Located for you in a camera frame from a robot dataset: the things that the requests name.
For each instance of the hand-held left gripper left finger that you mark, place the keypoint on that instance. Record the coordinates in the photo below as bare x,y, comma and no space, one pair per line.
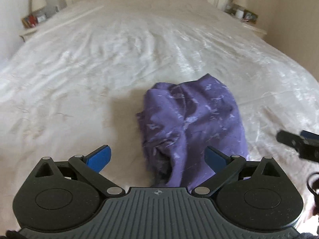
98,158

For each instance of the wall socket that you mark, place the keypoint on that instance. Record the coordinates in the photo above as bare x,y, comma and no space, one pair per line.
56,8

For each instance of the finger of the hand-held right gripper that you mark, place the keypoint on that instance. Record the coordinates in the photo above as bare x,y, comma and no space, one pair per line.
294,142
310,135

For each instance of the white cup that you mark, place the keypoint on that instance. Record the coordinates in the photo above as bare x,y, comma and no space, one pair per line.
239,14

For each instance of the red picture frame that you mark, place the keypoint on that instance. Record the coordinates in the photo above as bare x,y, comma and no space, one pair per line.
30,21

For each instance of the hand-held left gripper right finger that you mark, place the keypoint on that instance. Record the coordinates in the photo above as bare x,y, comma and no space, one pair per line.
215,158

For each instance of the bed with cream bedspread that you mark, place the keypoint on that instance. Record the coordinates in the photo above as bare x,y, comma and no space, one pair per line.
99,67

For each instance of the cream nightstand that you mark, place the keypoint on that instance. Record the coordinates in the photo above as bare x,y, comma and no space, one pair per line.
256,29
27,32

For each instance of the purple patterned hooded jacket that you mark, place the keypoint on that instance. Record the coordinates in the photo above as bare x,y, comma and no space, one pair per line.
199,119

